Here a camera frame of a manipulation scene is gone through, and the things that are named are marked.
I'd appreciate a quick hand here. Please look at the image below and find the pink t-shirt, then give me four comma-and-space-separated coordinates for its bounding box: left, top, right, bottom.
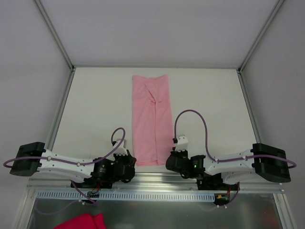
132, 75, 173, 167

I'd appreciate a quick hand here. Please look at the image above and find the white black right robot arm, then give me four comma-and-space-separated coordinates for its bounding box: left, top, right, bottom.
165, 143, 294, 189

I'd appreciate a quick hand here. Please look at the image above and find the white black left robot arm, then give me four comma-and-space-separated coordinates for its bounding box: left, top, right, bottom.
10, 141, 136, 188

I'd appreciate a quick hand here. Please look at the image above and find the red t-shirt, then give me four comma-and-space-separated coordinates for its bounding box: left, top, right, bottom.
54, 213, 107, 229

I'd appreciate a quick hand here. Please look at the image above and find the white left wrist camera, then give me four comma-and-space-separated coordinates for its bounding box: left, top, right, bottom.
112, 139, 127, 156

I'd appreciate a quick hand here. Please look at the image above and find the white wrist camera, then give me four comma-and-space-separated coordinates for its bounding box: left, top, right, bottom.
112, 139, 127, 156
174, 135, 189, 152

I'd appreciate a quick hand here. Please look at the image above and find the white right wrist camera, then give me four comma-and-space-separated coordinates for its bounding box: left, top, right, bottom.
174, 135, 189, 152

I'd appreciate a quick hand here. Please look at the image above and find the aluminium mounting rail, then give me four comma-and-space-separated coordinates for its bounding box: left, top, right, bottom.
26, 172, 285, 193

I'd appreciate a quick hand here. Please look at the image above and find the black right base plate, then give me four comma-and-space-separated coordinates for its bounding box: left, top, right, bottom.
196, 179, 238, 191

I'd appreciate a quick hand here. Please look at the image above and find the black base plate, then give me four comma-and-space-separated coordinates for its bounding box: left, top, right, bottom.
70, 177, 112, 189
196, 179, 238, 191

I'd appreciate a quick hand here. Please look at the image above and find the slotted white cable duct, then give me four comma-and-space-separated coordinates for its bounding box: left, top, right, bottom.
36, 190, 215, 202

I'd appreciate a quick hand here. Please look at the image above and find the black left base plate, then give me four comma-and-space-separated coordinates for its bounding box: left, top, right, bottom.
70, 177, 112, 189

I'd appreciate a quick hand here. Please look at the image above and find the right aluminium frame post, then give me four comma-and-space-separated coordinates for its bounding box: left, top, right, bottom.
237, 0, 287, 72

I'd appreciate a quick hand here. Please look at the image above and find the aluminium frame post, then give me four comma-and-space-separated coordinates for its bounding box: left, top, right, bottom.
237, 0, 287, 72
32, 0, 77, 72

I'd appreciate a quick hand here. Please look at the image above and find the left aluminium frame post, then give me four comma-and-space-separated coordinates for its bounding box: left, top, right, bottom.
32, 0, 77, 72

